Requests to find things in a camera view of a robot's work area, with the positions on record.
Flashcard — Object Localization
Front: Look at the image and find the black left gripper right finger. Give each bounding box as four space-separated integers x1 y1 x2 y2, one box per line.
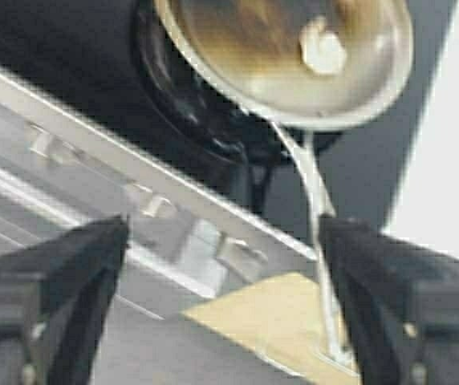
319 215 459 384

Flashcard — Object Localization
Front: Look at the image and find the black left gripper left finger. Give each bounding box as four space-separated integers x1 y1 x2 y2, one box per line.
0 216 129 384

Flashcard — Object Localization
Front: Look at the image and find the steel frying pan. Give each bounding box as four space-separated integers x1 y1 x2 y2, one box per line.
132 0 415 362

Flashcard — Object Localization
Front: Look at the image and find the white raw shrimp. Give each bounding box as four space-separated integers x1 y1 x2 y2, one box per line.
299 16 347 76

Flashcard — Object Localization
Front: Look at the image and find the light wood base cabinet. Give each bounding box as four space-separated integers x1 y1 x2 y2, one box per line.
182 273 362 384

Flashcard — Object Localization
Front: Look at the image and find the middle steel stove knob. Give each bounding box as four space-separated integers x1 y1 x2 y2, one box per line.
123 183 178 225

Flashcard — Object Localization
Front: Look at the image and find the steel stove knob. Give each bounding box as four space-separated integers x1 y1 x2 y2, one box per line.
26 123 78 164
215 236 268 283
123 183 178 225

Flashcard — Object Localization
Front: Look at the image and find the left steel stove knob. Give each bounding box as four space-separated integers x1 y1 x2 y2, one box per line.
26 123 78 164

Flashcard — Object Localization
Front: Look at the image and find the right steel stove knob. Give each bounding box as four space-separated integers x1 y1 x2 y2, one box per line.
215 236 268 283

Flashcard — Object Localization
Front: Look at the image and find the black glass top stove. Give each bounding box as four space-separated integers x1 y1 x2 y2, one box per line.
0 0 459 385

